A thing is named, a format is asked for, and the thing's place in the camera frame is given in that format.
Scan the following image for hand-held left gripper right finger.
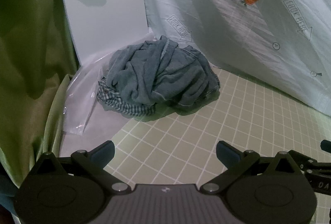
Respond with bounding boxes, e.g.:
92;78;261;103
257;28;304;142
200;140;305;193

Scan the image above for blue plaid shirt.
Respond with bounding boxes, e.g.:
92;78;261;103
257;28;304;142
96;79;156;118

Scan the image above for green grid mat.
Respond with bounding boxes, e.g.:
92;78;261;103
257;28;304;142
102;65;331;224

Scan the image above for clear plastic bag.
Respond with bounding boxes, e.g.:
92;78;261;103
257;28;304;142
61;55;114;136

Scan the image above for teal cloth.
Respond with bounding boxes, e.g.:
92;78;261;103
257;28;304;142
0;172;20;217

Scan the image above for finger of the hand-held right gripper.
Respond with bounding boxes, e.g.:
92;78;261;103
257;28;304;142
289;139;331;178

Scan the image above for green curtain cloth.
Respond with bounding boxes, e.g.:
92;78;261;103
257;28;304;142
0;0;79;188

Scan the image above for pale blue printed bedsheet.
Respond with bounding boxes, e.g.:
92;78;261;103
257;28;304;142
137;0;331;118

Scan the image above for white board panel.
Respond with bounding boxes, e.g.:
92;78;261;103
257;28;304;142
57;0;154;67

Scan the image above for blue denim jeans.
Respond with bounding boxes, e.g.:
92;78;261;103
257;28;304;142
106;35;221;108

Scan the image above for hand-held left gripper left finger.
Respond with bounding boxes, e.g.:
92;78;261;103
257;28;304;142
34;140;130;193

